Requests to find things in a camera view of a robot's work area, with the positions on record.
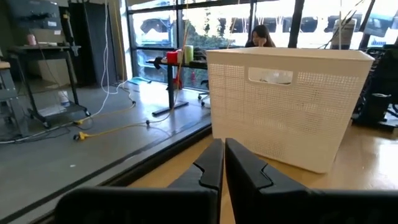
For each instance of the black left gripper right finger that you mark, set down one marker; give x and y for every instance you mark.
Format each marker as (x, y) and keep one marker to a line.
(264, 199)

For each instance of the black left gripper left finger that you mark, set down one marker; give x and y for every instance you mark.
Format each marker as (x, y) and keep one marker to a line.
(186, 202)

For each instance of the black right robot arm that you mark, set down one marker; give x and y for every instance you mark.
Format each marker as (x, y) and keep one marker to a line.
(377, 107)

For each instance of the white perforated plastic basket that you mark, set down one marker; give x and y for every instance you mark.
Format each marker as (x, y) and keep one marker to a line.
(280, 124)

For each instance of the black standing desk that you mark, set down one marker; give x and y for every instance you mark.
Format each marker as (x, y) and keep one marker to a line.
(170, 87)

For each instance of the red cup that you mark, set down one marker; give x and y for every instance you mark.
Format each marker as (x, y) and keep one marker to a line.
(172, 58)

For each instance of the white cup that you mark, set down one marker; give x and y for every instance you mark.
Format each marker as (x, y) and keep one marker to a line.
(180, 56)

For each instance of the green cylinder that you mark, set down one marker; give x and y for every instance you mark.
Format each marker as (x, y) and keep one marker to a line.
(188, 54)

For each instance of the clear water bottle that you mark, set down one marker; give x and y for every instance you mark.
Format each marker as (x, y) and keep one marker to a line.
(64, 99)

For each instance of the person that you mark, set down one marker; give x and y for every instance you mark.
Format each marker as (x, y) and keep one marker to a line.
(259, 35)

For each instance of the black rolling cart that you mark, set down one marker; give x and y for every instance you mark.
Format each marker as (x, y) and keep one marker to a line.
(70, 71)

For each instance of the dark tall cabinet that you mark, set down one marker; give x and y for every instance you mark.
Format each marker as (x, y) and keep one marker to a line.
(93, 43)

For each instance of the pink container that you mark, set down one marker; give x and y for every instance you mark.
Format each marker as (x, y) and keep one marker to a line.
(31, 40)

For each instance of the black wall board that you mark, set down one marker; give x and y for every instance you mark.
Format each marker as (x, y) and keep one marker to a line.
(34, 14)

